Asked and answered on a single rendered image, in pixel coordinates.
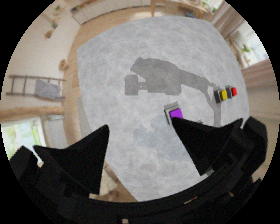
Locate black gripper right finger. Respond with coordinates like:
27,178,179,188
171,117,244,176

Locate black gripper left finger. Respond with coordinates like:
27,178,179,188
32,124,110,194

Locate purple button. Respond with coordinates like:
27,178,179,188
164,106,184,126

